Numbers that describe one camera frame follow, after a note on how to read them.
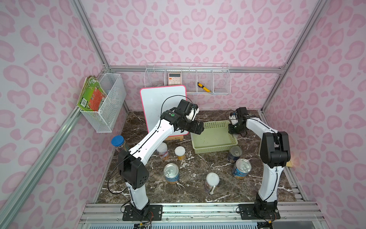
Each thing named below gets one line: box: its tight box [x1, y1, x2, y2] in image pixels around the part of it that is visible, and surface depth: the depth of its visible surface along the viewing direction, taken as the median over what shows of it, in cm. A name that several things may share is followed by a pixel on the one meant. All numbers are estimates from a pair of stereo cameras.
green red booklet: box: [77, 74, 108, 112], surface depth 73 cm
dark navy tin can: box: [226, 145, 243, 164], surface depth 87 cm
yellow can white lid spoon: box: [205, 172, 220, 195], surface depth 73 cm
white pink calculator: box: [167, 72, 182, 85], surface depth 97 cm
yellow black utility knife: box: [197, 82, 214, 93], surface depth 100 cm
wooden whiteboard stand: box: [165, 135, 184, 141], surface depth 100 cm
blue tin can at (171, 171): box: [163, 162, 180, 185], surface depth 79 cm
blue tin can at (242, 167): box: [232, 157, 253, 179], surface depth 80 cm
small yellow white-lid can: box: [174, 145, 186, 161], surface depth 92 cm
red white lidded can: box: [156, 142, 169, 160], surface depth 88 cm
